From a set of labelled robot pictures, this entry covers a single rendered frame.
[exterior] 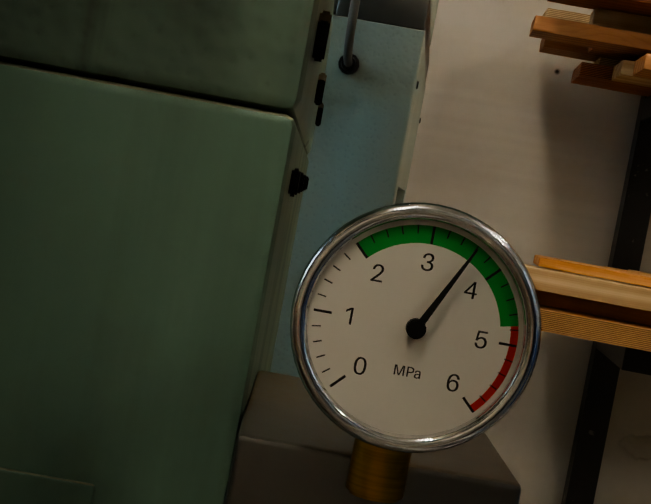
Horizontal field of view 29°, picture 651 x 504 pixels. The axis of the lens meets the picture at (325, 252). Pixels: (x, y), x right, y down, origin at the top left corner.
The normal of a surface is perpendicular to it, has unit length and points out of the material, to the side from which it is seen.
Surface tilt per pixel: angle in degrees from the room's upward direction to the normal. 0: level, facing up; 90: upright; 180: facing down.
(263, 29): 90
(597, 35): 90
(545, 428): 90
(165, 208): 90
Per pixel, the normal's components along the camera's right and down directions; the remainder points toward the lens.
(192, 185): 0.00, 0.05
